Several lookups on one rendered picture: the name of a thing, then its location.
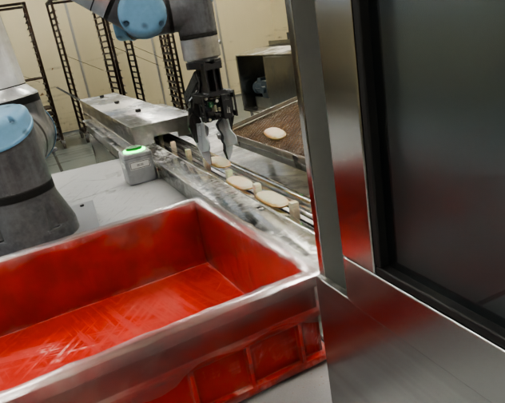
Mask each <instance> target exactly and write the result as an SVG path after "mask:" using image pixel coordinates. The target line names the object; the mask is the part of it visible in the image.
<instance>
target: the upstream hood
mask: <svg viewBox="0 0 505 403"><path fill-rule="evenodd" d="M80 103H81V104H82V109H83V111H84V112H85V113H87V114H88V115H89V116H91V117H92V118H94V119H96V120H97V121H99V122H100V123H101V124H102V125H104V126H106V127H107V128H109V129H110V130H112V131H113V132H114V133H116V134H117V135H119V136H120V137H122V138H124V139H125V140H126V141H127V142H129V143H131V144H132V145H133V146H135V145H141V146H144V145H148V144H152V143H155V141H154V137H156V136H159V135H162V134H169V133H172V132H176V131H177V133H178V137H181V136H188V137H190V138H193V136H192V134H191V133H190V131H189V128H188V122H187V117H188V114H184V113H182V112H178V111H176V110H171V109H168V108H165V107H162V106H158V105H154V104H152V103H149V102H144V101H142V100H138V99H136V98H131V97H128V96H125V95H122V94H117V93H111V94H104V95H100V96H96V97H91V98H84V99H80Z"/></svg>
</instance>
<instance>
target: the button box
mask: <svg viewBox="0 0 505 403"><path fill-rule="evenodd" d="M144 147H145V146H144ZM118 154H119V158H120V161H121V167H122V170H123V174H124V177H125V180H126V181H127V182H128V183H129V184H130V185H131V186H133V185H136V184H140V183H143V182H148V181H152V180H155V179H157V178H158V179H161V178H160V174H159V170H158V167H156V166H155V165H154V161H153V155H152V151H151V150H150V149H148V148H147V147H145V150H142V151H140V152H137V153H133V154H124V153H123V151H120V152H119V153H118Z"/></svg>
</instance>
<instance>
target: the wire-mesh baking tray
mask: <svg viewBox="0 0 505 403"><path fill-rule="evenodd" d="M295 103H296V107H295ZM288 106H289V107H288ZM292 106H293V108H292ZM285 107H286V108H285ZM288 108H289V109H290V110H291V111H290V110H289V109H288ZM296 108H298V101H297V96H296V97H294V98H291V99H289V100H287V101H285V102H282V103H280V104H278V105H276V106H273V107H271V108H269V109H267V110H264V111H262V112H260V113H258V114H255V115H253V116H252V117H249V118H246V119H245V120H242V121H240V122H238V123H235V124H233V131H234V133H235V134H237V135H236V136H237V139H238V141H239V142H243V143H245V144H248V145H251V146H255V147H257V148H260V149H263V150H266V151H268V152H271V153H274V154H278V155H280V156H282V157H285V158H289V159H292V160H293V157H292V156H293V154H295V155H297V156H298V158H299V160H300V163H303V164H305V165H306V163H305V157H304V154H303V153H304V150H303V151H301V150H302V149H303V148H302V147H303V144H301V143H303V142H302V141H303V140H301V139H303V138H302V136H300V135H302V133H301V131H300V130H301V128H299V127H301V126H300V125H298V124H299V123H300V122H299V121H298V120H300V118H299V117H298V116H300V114H299V111H297V110H299V108H298V109H297V110H296ZM281 109H282V110H283V112H284V114H285V115H284V114H283V112H281V111H282V110H281ZM293 109H294V110H293ZM278 110H279V111H280V112H279V111H278ZM285 110H286V111H287V113H288V114H289V115H290V116H288V114H287V113H286V111H285ZM294 111H296V112H295V113H296V114H297V115H298V116H296V114H295V113H294ZM278 112H279V113H278ZM291 112H292V114H293V115H294V116H295V117H296V118H297V119H298V120H296V118H295V117H293V115H292V114H290V113H291ZM272 114H273V116H274V117H272ZM276 114H277V116H278V118H279V119H278V118H277V116H276ZM279 114H281V116H280V115H279ZM269 115H270V116H269ZM265 116H266V118H267V120H268V122H267V120H266V118H265ZM268 116H269V117H270V118H269V117H268ZM285 116H287V117H286V118H285ZM282 117H283V118H282ZM290 117H291V118H292V119H291V118H290ZM262 118H263V119H264V122H266V123H264V122H263V121H262V120H263V119H262ZM274 118H275V119H276V120H275V119H274ZM258 119H260V120H259V121H260V122H261V123H262V125H261V123H260V122H259V121H258ZM270 119H272V120H270ZM283 119H284V120H286V121H284V120H283ZM288 119H289V120H288ZM293 119H294V121H293ZM280 120H281V121H282V122H281V121H280ZM255 121H256V122H257V123H258V124H257V123H256V122H255ZM271 121H272V122H271ZM276 121H277V122H279V124H280V125H279V124H278V123H277V122H276ZM290 121H291V122H292V123H291V122H290ZM295 121H296V122H298V124H297V123H296V122H295ZM273 122H274V123H276V124H274V123H273ZM269 123H271V124H272V125H271V124H269ZM282 123H284V124H286V125H287V126H286V125H284V124H282ZM288 123H289V124H288ZM293 123H295V124H294V125H293ZM249 124H250V125H249ZM253 124H254V125H253ZM266 124H268V125H266ZM290 124H291V125H290ZM258 125H259V126H260V127H262V128H260V127H259V126H258ZM263 125H264V126H265V127H264V126H263ZM276 125H277V126H279V127H280V128H282V130H284V132H285V131H286V129H287V131H286V132H285V133H286V137H284V138H282V139H284V140H282V139H279V141H278V140H274V141H276V142H274V141H273V139H272V140H270V139H271V138H269V139H268V137H267V138H266V136H265V135H264V134H263V133H262V132H264V131H263V129H264V130H266V129H265V128H267V129H268V128H269V127H270V128H271V127H272V126H275V127H276V128H279V127H277V126H276ZM281 125H282V126H281ZM295 125H296V126H295ZM242 126H243V128H245V130H247V131H248V133H247V131H245V130H244V129H243V128H242ZM250 126H251V127H252V128H253V130H252V128H251V127H250ZM254 126H255V127H254ZM283 126H284V127H283ZM288 126H290V127H291V129H290V127H289V128H288ZM293 126H295V128H293ZM298 126H299V127H298ZM246 127H248V128H249V130H248V128H246ZM256 127H257V128H258V130H257V128H256ZM285 127H286V129H285ZM238 128H240V129H241V130H242V131H243V133H242V131H241V130H240V129H238ZM296 128H297V129H296ZM293 129H294V130H293ZM298 129H300V130H298ZM250 130H251V131H250ZM259 130H260V131H261V132H260V131H259ZM289 130H290V131H289ZM295 130H296V131H295ZM237 131H239V132H237ZM255 131H256V132H255ZM291 131H292V132H291ZM297 131H298V132H297ZM252 132H253V133H255V134H256V135H255V134H253V133H252ZM257 132H258V133H259V134H258V133H257ZM287 132H288V133H287ZM293 132H295V133H293ZM299 132H300V133H299ZM244 133H245V134H246V135H248V136H249V137H248V136H246V135H245V134H244ZM249 133H250V134H251V135H252V136H251V135H249ZM296 133H297V134H296ZM240 134H241V135H243V136H245V137H243V136H241V135H240ZM260 134H261V135H260ZM288 134H290V135H292V134H293V135H292V136H291V137H290V135H289V136H288ZM294 134H295V135H296V136H295V135H294ZM299 134H300V135H299ZM257 135H258V136H260V137H261V138H259V137H258V136H257ZM262 135H264V136H265V137H264V136H263V137H262ZM253 136H255V137H256V138H258V139H256V138H255V137H253ZM287 136H288V138H287ZM297 136H298V137H297ZM293 137H295V138H293ZM299 137H301V138H299ZM251 138H252V139H251ZM262 138H263V139H262ZM286 138H287V139H286ZM292 138H293V139H292ZM298 138H299V139H298ZM253 139H255V140H256V141H255V140H253ZM259 139H260V140H259ZM265 139H266V140H268V141H266V140H265ZM288 139H290V140H292V141H290V140H288ZM294 139H296V140H294ZM261 140H262V141H261ZM285 140H286V141H285ZM297 140H299V141H297ZM263 141H264V142H266V143H264V142H263ZM269 141H270V142H269ZM281 141H282V142H281ZM287 141H288V142H287ZM300 141H301V142H300ZM271 142H272V143H271ZM277 142H278V143H277ZM279 142H280V143H279ZM283 142H284V143H283ZM286 142H287V144H286ZM290 142H291V143H290ZM292 142H294V143H293V144H292ZM298 142H300V143H298ZM267 143H268V144H267ZM273 143H275V144H273ZM282 143H283V145H282ZM295 143H296V144H295ZM269 144H271V145H269ZM276 144H277V145H276ZM278 144H279V145H278ZM284 144H285V145H286V146H287V145H288V146H287V147H288V148H286V146H285V145H284ZM289 144H290V145H289ZM291 144H292V145H291ZM297 144H299V145H297ZM272 145H273V146H272ZM280 145H282V146H280ZM294 145H295V146H294ZM301 145H302V146H301ZM277 146H279V147H281V148H279V147H277ZM283 146H285V147H283ZM290 146H291V147H290ZM293 146H294V148H293ZM297 146H298V147H297ZM299 146H301V147H299ZM282 147H283V149H282ZM289 147H290V148H291V149H289ZM296 147H297V149H296ZM298 148H300V149H298ZM284 149H286V150H284ZM288 149H289V150H288ZM295 149H296V150H295ZM287 150H288V151H287ZM291 150H292V151H291ZM293 150H295V151H293ZM289 151H291V153H290V152H289ZM297 151H298V152H297ZM293 152H294V153H293ZM300 152H301V153H300ZM296 153H297V154H296ZM302 154H303V155H302ZM301 155H302V156H301Z"/></svg>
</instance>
